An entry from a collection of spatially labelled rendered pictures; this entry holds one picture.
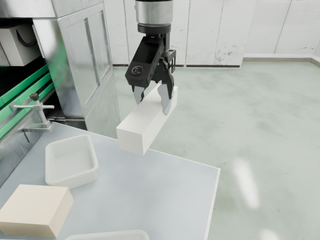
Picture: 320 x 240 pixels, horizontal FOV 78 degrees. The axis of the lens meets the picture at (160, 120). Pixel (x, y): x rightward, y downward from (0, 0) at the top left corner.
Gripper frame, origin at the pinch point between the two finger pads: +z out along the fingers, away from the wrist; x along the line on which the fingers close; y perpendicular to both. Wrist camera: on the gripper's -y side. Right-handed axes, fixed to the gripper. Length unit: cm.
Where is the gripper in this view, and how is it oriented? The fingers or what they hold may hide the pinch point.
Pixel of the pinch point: (152, 109)
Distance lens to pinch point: 51.6
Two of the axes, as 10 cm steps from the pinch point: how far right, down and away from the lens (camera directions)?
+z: 0.0, 8.2, 5.7
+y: 3.7, -5.3, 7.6
